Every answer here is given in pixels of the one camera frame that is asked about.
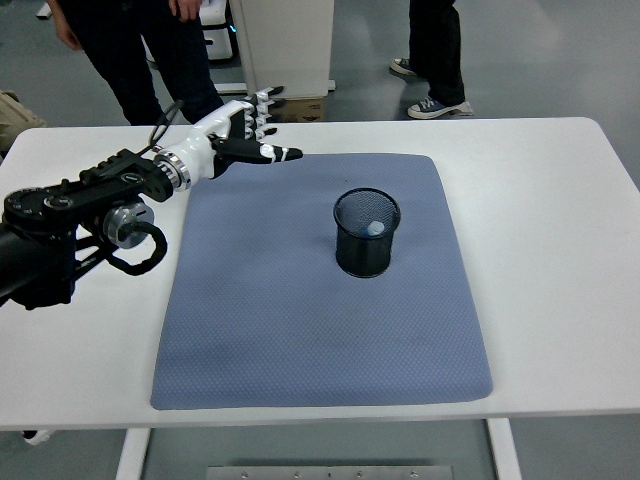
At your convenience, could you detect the person in dark trousers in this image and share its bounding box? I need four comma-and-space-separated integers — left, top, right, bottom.
48, 0, 226, 126

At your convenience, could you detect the blue-grey quilted mat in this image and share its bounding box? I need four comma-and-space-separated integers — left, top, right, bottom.
149, 153, 494, 411

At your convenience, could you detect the person with blue sneakers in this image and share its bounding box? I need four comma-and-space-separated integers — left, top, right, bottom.
389, 0, 474, 120

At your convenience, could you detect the white mobile device base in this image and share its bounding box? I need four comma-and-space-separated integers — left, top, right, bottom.
199, 0, 236, 62

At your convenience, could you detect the white cabinet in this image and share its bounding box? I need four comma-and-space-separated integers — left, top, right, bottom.
228, 0, 337, 99

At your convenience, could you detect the person's hand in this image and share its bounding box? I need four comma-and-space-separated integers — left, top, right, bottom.
167, 0, 203, 22
52, 9, 84, 51

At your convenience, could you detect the white black object under table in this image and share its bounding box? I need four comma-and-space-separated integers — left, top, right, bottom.
20, 428, 53, 447

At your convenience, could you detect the white table leg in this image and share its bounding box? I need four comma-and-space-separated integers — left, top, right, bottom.
485, 417, 524, 480
115, 428, 151, 480

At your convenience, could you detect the brown cardboard box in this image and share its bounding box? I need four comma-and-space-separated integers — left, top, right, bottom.
269, 96, 325, 124

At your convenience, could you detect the black mesh pen holder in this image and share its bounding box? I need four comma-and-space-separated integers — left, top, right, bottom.
332, 187, 403, 279

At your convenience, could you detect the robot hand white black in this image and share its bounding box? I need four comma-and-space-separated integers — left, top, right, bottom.
178, 85, 305, 181

